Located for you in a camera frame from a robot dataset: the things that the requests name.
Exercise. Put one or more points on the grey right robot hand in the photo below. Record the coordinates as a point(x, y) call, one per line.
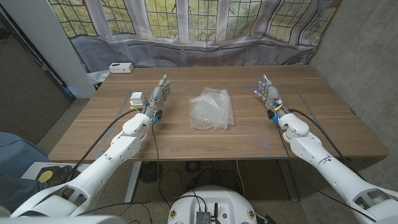
point(272, 95)

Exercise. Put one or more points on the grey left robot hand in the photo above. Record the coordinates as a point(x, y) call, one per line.
point(157, 96)

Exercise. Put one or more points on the clear bubble wrap sheet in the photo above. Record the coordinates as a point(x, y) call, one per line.
point(211, 109)

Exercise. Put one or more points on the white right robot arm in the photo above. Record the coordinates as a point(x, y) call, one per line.
point(335, 169)

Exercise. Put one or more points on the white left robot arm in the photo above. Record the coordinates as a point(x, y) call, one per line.
point(102, 161)

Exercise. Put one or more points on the small white cube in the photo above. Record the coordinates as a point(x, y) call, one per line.
point(136, 99)

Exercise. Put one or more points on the white power socket box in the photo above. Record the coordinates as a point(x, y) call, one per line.
point(121, 67)

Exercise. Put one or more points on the printed window backdrop cloth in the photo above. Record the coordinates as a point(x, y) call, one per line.
point(202, 53)

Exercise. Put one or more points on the round black floor fan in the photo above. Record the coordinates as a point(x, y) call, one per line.
point(150, 172)

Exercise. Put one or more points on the white table leg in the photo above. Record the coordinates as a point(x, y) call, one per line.
point(133, 183)

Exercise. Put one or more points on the grey table leg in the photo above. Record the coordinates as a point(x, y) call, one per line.
point(289, 183)

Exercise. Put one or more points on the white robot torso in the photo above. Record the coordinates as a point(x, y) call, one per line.
point(217, 199)

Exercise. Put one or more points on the white partition panel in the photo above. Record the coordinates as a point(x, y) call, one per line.
point(46, 37)

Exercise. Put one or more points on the black antenna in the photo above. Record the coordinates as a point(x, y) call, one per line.
point(215, 211)

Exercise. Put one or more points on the grey electronics box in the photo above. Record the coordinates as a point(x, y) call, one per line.
point(202, 217)

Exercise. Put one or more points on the yellow and black device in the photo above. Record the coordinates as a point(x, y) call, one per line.
point(45, 176)

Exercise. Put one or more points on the blue fabric seat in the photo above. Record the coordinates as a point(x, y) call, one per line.
point(18, 155)

